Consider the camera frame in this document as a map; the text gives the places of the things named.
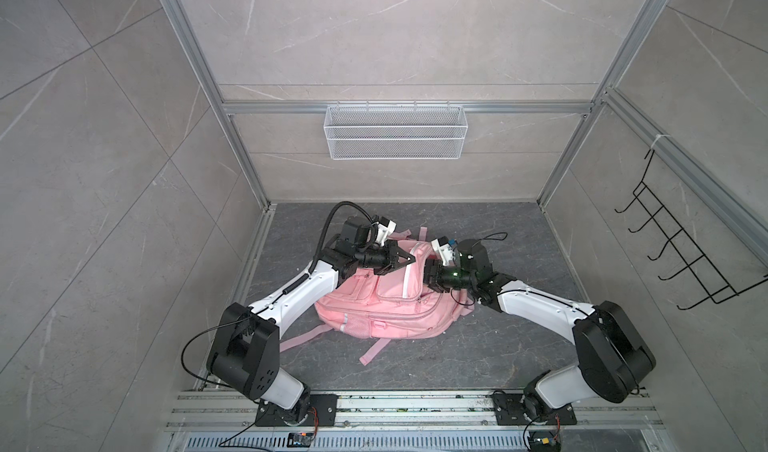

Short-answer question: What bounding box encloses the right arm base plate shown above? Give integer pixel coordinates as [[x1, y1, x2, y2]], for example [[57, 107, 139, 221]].
[[490, 390, 577, 426]]

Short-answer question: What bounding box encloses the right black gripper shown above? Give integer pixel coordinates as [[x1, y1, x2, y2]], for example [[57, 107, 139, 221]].
[[406, 259, 477, 292]]

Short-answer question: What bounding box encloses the black wall hook rack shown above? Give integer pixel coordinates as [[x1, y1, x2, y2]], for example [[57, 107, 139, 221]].
[[614, 150, 767, 311]]

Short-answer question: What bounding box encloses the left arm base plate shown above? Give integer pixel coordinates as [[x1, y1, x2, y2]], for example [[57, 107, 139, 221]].
[[255, 393, 339, 427]]

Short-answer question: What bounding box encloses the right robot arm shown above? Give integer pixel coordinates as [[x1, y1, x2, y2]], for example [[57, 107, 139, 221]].
[[424, 237, 656, 423]]

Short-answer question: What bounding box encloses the aluminium mounting rail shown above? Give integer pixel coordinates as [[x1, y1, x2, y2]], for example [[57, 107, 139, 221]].
[[161, 389, 663, 431]]

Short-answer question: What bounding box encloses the black corrugated cable conduit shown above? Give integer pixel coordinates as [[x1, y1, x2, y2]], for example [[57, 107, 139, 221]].
[[308, 201, 373, 273]]

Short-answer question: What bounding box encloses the pink school backpack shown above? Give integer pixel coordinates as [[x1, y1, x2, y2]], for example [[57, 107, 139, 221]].
[[280, 227, 474, 365]]

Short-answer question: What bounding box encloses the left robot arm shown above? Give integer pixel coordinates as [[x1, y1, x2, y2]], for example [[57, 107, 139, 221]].
[[206, 217, 416, 417]]

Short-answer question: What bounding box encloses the white wire mesh basket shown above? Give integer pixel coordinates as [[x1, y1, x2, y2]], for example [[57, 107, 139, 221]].
[[323, 105, 469, 161]]

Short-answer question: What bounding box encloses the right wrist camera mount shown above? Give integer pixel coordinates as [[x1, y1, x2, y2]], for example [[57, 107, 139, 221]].
[[430, 236, 458, 267]]

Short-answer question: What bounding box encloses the white cable tie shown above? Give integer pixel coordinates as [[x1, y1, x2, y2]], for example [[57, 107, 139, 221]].
[[649, 134, 671, 151]]

